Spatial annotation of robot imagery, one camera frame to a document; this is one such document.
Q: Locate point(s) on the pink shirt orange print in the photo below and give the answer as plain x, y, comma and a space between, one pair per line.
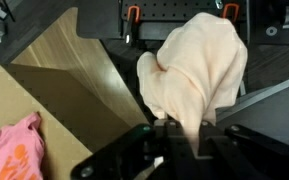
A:
14, 150

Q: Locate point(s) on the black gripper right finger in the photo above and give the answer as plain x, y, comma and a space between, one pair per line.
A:
250, 163

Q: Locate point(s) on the large brown cardboard box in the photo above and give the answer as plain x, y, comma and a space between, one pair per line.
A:
50, 110

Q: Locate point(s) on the orange black clamp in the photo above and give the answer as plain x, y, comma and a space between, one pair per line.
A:
230, 10
132, 20

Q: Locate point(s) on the peach cloth garment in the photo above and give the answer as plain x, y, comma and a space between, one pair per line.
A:
197, 66

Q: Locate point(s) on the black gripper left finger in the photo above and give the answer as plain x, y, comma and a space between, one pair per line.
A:
134, 153

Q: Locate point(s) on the black perforated mounting board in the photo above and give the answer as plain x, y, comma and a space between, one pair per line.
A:
177, 13

